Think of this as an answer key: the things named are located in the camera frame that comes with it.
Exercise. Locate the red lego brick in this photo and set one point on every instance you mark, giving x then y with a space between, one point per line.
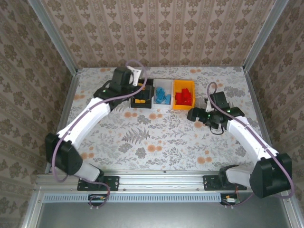
179 97
188 99
181 102
184 91

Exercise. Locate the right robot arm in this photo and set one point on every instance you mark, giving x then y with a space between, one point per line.
249 137

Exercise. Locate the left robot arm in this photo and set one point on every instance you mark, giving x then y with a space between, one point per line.
83 123

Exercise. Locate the black container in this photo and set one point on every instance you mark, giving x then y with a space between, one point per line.
142 106

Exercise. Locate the white container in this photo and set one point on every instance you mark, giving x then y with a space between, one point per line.
164 83

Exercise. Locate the yellow container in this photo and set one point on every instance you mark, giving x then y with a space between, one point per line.
184 83

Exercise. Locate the floral tablecloth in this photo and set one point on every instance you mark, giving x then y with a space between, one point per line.
166 147

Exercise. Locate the small black controller board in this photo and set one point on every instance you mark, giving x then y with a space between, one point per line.
98 198
230 199

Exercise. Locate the grey metal panel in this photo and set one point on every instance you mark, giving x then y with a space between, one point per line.
161 216

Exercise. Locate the aluminium table side rail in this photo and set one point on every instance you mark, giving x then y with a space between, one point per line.
69 99
257 107

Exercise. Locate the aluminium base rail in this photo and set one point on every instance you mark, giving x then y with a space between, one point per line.
161 180

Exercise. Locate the aluminium frame post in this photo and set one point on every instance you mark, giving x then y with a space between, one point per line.
52 35
263 35

